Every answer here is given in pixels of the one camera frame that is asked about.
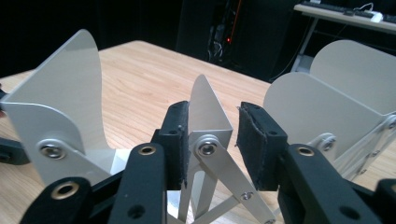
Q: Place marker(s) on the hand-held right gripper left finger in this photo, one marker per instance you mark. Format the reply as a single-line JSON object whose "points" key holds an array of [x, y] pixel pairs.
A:
{"points": [[143, 183]]}

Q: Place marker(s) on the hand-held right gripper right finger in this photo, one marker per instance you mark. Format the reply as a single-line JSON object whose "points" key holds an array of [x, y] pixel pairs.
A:
{"points": [[305, 186]]}

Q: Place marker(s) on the expandable grey metal bookend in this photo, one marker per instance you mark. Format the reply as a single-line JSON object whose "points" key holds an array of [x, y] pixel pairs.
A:
{"points": [[68, 81]]}

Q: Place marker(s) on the white metal stand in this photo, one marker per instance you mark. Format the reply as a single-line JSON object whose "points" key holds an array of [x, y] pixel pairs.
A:
{"points": [[336, 18]]}

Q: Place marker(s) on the black equipment rack red light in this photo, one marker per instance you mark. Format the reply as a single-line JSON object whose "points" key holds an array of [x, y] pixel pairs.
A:
{"points": [[224, 28]]}

